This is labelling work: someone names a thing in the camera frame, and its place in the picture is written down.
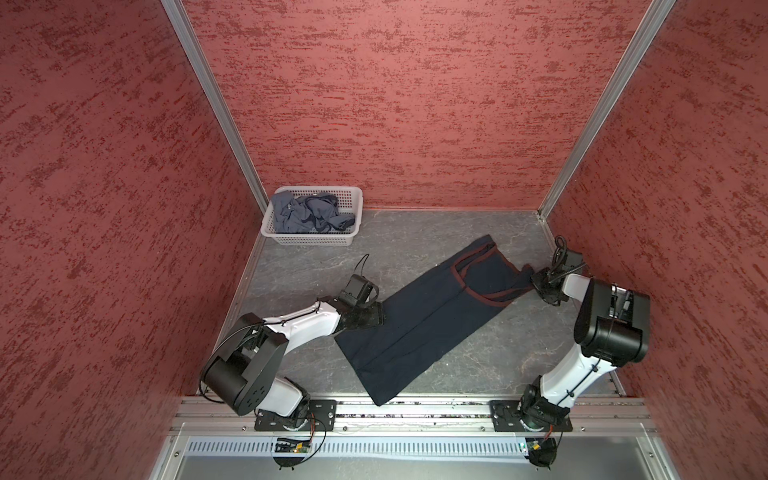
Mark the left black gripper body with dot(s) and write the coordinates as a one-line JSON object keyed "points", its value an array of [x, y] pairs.
{"points": [[369, 316]]}

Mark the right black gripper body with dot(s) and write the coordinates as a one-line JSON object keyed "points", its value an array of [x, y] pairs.
{"points": [[541, 281]]}

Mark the navy tank top red trim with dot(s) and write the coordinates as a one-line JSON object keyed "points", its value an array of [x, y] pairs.
{"points": [[432, 315]]}

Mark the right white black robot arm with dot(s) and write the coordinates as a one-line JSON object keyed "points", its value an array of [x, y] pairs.
{"points": [[612, 329]]}

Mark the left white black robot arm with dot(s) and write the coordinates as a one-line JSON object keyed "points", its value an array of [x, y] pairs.
{"points": [[243, 369]]}

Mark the grey-blue tank top in basket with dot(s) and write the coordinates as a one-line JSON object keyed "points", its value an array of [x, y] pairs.
{"points": [[313, 214]]}

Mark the white plastic laundry basket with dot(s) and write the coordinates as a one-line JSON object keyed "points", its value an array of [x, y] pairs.
{"points": [[350, 201]]}

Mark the right corner aluminium profile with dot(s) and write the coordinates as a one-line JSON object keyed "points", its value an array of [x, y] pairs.
{"points": [[646, 31]]}

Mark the corner aluminium profile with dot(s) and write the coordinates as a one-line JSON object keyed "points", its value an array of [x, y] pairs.
{"points": [[646, 31], [193, 50]]}

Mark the left corner aluminium profile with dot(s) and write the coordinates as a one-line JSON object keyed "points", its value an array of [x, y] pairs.
{"points": [[193, 50]]}

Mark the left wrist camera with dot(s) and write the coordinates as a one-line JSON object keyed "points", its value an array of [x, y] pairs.
{"points": [[359, 292]]}

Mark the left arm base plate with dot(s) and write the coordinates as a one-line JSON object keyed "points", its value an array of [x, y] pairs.
{"points": [[321, 414]]}

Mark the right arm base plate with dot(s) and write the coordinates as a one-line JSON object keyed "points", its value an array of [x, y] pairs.
{"points": [[507, 415]]}

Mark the left circuit board with wires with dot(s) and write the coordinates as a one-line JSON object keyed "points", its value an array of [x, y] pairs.
{"points": [[289, 453]]}

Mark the circuit board with wires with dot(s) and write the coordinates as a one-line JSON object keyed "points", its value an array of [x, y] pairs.
{"points": [[542, 453], [289, 453]]}

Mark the right circuit board with wires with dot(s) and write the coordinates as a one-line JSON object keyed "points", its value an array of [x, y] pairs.
{"points": [[542, 453]]}

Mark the aluminium front rail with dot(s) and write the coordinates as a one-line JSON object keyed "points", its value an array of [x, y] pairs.
{"points": [[435, 415]]}

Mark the white slotted cable duct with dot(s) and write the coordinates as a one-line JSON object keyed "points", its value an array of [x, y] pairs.
{"points": [[493, 449]]}

